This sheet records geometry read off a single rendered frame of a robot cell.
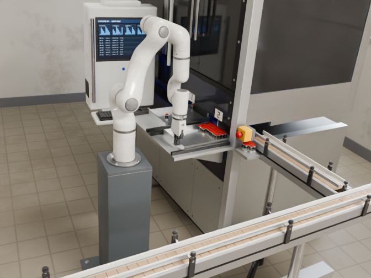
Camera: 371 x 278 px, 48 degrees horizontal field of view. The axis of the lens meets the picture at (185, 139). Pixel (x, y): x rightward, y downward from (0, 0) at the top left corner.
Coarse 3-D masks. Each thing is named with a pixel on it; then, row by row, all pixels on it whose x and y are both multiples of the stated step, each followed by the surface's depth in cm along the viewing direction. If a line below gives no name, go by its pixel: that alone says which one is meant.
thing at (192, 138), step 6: (186, 126) 268; (192, 126) 271; (198, 126) 273; (168, 132) 263; (186, 132) 267; (192, 132) 267; (198, 132) 268; (168, 138) 257; (186, 138) 258; (192, 138) 259; (198, 138) 260; (204, 138) 260; (210, 138) 261; (228, 138) 256; (180, 144) 245; (186, 144) 251; (192, 144) 252; (198, 144) 245; (204, 144) 248
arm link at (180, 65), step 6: (174, 60) 221; (180, 60) 219; (186, 60) 220; (174, 66) 222; (180, 66) 220; (186, 66) 221; (174, 72) 224; (180, 72) 222; (186, 72) 223; (174, 78) 226; (180, 78) 224; (186, 78) 225; (168, 84) 235; (174, 84) 235; (180, 84) 238; (168, 90) 237; (168, 96) 239
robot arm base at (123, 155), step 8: (120, 136) 221; (128, 136) 221; (120, 144) 222; (128, 144) 223; (112, 152) 237; (120, 152) 225; (128, 152) 225; (112, 160) 229; (120, 160) 227; (128, 160) 227; (136, 160) 231
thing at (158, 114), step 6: (156, 108) 292; (162, 108) 295; (168, 108) 297; (150, 114) 289; (156, 114) 291; (162, 114) 292; (168, 114) 293; (192, 114) 296; (198, 114) 297; (156, 120) 281; (162, 120) 273; (168, 120) 283; (186, 120) 277; (192, 120) 279; (198, 120) 282; (204, 120) 285
